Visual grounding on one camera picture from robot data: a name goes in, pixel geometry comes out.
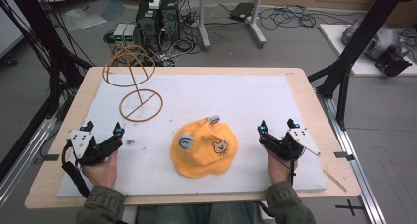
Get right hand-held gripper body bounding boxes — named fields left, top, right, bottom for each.
left=258, top=128, right=322, bottom=162

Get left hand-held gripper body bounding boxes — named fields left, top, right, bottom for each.
left=68, top=129, right=124, bottom=168

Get person's left hand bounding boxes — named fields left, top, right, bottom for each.
left=81, top=149, right=119, bottom=190

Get person's right hand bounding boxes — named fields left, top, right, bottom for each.
left=267, top=150, right=300, bottom=186

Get thin wooden stick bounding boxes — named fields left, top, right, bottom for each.
left=322, top=169, right=348, bottom=194

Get white foam mat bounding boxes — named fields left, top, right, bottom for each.
left=55, top=73, right=328, bottom=198

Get yellow bucket hat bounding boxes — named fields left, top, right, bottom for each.
left=169, top=114, right=240, bottom=180

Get black tape cross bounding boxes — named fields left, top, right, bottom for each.
left=334, top=198, right=365, bottom=217

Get white floor board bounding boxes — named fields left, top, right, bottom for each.
left=319, top=23, right=417, bottom=78

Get small grey power box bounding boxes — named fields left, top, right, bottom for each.
left=122, top=23, right=138, bottom=45
left=112, top=23, right=128, bottom=45

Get white metal table stand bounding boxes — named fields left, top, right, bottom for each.
left=196, top=0, right=268, bottom=52

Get person's legs in jeans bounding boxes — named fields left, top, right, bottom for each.
left=152, top=201, right=258, bottom=224

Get black computer tower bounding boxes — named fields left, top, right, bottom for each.
left=159, top=0, right=182, bottom=41
left=135, top=0, right=162, bottom=53

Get black device on board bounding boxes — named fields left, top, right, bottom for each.
left=374, top=45, right=414, bottom=78

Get flat black box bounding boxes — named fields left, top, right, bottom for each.
left=229, top=2, right=256, bottom=23

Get grey rounded device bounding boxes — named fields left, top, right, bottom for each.
left=341, top=17, right=411, bottom=62

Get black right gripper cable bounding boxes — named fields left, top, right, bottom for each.
left=286, top=144, right=298, bottom=187

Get wooden wire hat stand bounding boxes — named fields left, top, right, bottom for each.
left=101, top=44, right=164, bottom=123

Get aluminium rail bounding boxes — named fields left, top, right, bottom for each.
left=316, top=89, right=387, bottom=224
left=0, top=95, right=67, bottom=208

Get black metal frame post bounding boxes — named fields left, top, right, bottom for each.
left=307, top=0, right=414, bottom=132
left=0, top=0, right=94, bottom=183

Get tangle of black floor cables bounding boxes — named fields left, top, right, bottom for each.
left=257, top=3, right=355, bottom=32

